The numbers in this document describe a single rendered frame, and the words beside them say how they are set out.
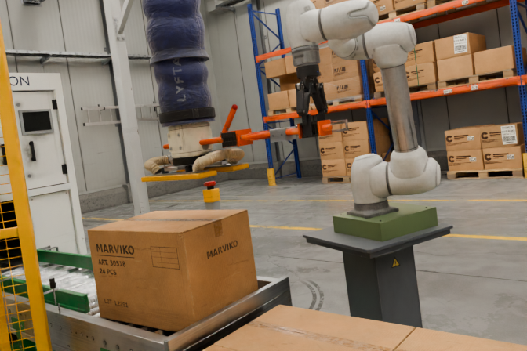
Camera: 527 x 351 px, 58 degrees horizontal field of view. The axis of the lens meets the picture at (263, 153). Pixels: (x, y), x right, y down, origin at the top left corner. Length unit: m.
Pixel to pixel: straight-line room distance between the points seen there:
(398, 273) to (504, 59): 6.67
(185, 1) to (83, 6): 10.39
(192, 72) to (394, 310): 1.36
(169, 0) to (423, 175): 1.26
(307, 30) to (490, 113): 8.66
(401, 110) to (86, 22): 10.59
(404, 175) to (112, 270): 1.32
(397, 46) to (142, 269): 1.37
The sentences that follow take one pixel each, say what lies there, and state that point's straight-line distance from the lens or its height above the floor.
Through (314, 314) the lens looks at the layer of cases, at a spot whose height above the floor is 0.54.
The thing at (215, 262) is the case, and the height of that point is 0.79.
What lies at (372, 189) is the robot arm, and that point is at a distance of 2.21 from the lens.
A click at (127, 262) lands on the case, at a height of 0.81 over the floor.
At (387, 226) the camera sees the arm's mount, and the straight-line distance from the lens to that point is 2.12.
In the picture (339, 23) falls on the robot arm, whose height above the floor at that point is 1.57.
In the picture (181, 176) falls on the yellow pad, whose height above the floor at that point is 1.15.
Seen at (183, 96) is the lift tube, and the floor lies 1.45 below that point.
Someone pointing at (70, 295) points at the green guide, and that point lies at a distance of 2.53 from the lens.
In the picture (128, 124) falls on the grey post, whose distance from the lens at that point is 5.08.
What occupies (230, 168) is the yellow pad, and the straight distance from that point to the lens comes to 1.90.
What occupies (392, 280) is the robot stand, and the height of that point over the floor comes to 0.54.
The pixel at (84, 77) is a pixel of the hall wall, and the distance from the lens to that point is 11.82.
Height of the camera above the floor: 1.28
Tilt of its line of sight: 3 degrees down
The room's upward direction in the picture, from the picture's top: 8 degrees counter-clockwise
